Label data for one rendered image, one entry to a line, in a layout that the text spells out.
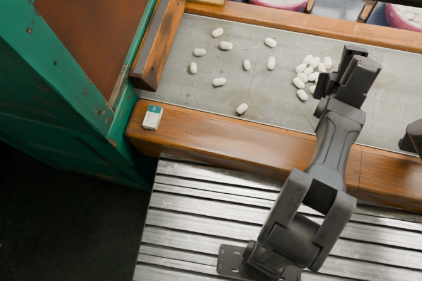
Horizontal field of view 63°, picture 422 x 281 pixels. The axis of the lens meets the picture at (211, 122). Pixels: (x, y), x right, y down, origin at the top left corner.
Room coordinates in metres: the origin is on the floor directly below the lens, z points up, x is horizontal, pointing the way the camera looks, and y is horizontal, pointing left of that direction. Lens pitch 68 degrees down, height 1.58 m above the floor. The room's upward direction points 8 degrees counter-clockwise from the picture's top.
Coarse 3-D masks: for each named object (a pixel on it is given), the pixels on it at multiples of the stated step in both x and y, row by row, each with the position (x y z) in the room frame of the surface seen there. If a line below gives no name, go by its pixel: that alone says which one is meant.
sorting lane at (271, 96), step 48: (192, 48) 0.57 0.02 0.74; (240, 48) 0.55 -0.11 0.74; (288, 48) 0.53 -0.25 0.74; (336, 48) 0.51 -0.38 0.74; (384, 48) 0.48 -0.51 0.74; (144, 96) 0.44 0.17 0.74; (192, 96) 0.42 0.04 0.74; (240, 96) 0.40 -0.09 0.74; (288, 96) 0.38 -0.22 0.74; (384, 96) 0.34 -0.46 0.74; (384, 144) 0.21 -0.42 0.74
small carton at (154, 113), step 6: (150, 108) 0.38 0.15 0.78; (156, 108) 0.38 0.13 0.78; (162, 108) 0.38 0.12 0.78; (150, 114) 0.36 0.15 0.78; (156, 114) 0.36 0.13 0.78; (144, 120) 0.35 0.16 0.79; (150, 120) 0.35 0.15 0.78; (156, 120) 0.35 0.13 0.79; (144, 126) 0.34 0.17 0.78; (150, 126) 0.33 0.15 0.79; (156, 126) 0.33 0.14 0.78
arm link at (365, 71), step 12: (360, 60) 0.31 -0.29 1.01; (372, 60) 0.32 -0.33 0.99; (348, 72) 0.30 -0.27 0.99; (360, 72) 0.28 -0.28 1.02; (372, 72) 0.27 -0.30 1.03; (348, 84) 0.27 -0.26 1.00; (360, 84) 0.26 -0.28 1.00; (372, 84) 0.27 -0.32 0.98; (336, 96) 0.26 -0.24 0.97; (348, 96) 0.25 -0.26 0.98; (360, 96) 0.25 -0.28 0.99; (324, 108) 0.23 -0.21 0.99
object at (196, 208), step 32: (160, 160) 0.28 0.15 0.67; (192, 160) 0.26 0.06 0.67; (160, 192) 0.19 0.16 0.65; (192, 192) 0.18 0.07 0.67; (224, 192) 0.16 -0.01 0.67; (256, 192) 0.15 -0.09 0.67; (160, 224) 0.11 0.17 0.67; (192, 224) 0.10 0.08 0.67; (224, 224) 0.08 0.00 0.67; (256, 224) 0.07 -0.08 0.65; (320, 224) 0.05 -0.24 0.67; (352, 224) 0.04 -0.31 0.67; (384, 224) 0.03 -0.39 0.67; (416, 224) 0.02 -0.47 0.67; (160, 256) 0.03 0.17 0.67; (192, 256) 0.02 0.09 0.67; (352, 256) -0.03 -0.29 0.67; (384, 256) -0.04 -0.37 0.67; (416, 256) -0.05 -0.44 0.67
